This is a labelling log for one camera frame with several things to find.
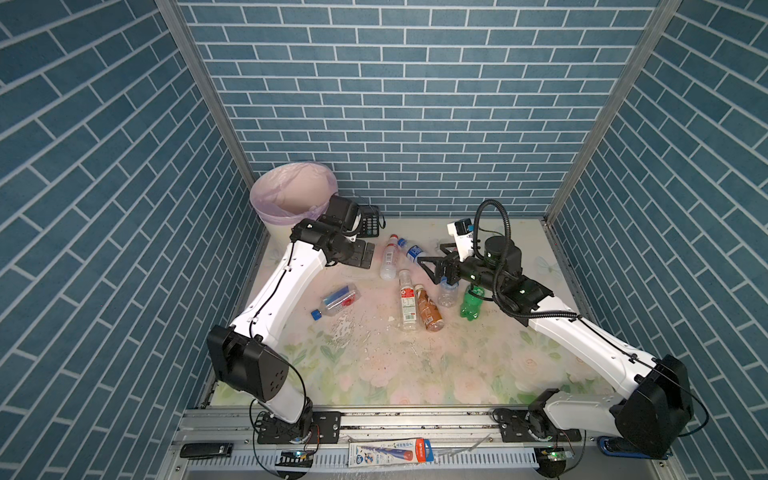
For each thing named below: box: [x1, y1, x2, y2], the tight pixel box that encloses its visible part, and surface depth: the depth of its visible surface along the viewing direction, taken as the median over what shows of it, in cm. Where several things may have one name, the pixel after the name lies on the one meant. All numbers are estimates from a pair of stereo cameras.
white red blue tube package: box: [348, 439, 435, 468], surface depth 71 cm
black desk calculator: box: [357, 205, 380, 238], surface depth 118 cm
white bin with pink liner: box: [250, 162, 339, 264], surface depth 98 cm
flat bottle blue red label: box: [311, 283, 361, 321], surface depth 95 cm
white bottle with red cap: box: [380, 234, 399, 281], surface depth 104 cm
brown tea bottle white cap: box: [415, 284, 445, 332], surface depth 91 cm
